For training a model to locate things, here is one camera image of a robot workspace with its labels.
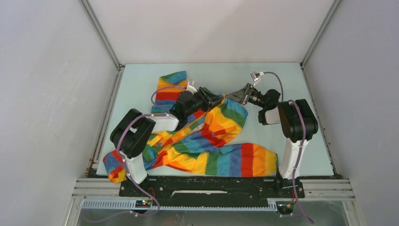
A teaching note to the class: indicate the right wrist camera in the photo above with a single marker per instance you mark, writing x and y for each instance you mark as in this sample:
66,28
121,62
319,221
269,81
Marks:
255,77

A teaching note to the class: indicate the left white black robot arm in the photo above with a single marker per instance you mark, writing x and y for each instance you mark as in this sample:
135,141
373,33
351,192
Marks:
130,136

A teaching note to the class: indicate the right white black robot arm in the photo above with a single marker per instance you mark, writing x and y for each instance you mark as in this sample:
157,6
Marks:
298,124

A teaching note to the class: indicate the right aluminium corner post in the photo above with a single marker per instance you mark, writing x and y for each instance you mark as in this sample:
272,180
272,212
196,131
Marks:
322,29

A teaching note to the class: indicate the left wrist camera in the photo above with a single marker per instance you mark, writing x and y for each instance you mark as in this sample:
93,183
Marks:
190,86

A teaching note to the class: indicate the left aluminium corner post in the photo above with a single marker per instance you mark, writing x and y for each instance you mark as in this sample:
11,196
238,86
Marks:
100,32

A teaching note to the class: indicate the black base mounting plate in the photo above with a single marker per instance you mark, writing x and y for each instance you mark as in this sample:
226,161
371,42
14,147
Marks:
211,191

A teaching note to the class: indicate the white cable duct strip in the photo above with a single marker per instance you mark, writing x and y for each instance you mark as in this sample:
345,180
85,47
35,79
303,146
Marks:
125,204

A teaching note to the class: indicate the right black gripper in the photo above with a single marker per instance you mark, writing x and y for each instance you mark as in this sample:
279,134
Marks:
242,96

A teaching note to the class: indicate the aluminium corner post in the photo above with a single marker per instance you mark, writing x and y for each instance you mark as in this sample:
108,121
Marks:
322,29
100,32

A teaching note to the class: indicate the rainbow striped jacket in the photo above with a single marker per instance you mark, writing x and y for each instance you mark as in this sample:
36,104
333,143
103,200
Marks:
203,146

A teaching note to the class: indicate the aluminium front frame rail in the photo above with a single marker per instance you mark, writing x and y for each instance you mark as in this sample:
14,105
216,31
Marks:
314,189

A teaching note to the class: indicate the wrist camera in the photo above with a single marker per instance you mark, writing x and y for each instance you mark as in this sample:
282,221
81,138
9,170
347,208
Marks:
255,77
190,86

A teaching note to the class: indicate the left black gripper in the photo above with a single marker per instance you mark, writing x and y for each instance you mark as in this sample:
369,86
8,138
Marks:
206,106

